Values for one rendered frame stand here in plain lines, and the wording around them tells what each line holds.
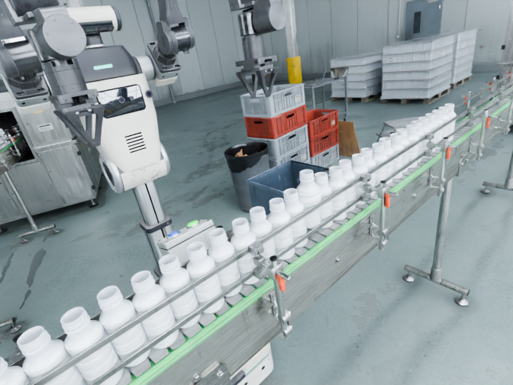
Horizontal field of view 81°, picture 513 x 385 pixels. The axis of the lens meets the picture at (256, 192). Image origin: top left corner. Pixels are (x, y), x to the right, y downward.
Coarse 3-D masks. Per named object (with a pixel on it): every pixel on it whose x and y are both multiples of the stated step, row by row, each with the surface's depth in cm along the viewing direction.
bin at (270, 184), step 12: (276, 168) 158; (288, 168) 164; (300, 168) 160; (312, 168) 153; (252, 180) 149; (264, 180) 154; (276, 180) 160; (288, 180) 166; (252, 192) 148; (264, 192) 140; (276, 192) 133; (252, 204) 152; (264, 204) 144
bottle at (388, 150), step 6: (384, 138) 107; (390, 138) 105; (384, 144) 104; (390, 144) 105; (384, 150) 105; (390, 150) 105; (390, 156) 105; (390, 162) 106; (390, 168) 107; (390, 174) 108; (390, 180) 109
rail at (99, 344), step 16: (464, 112) 139; (416, 144) 113; (416, 160) 117; (336, 192) 86; (368, 192) 98; (288, 224) 75; (320, 224) 85; (240, 256) 67; (208, 272) 63; (192, 288) 61; (160, 304) 57; (208, 304) 64; (96, 320) 57; (64, 336) 54; (112, 336) 52; (160, 336) 58; (144, 352) 57; (64, 368) 48; (112, 368) 53; (96, 384) 52
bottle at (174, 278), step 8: (168, 256) 62; (176, 256) 61; (160, 264) 59; (168, 264) 58; (176, 264) 60; (168, 272) 59; (176, 272) 60; (184, 272) 62; (160, 280) 61; (168, 280) 60; (176, 280) 60; (184, 280) 60; (168, 288) 59; (176, 288) 60; (168, 296) 61; (184, 296) 61; (192, 296) 63; (176, 304) 61; (184, 304) 62; (192, 304) 63; (176, 312) 62; (184, 312) 62; (176, 320) 63; (192, 320) 64
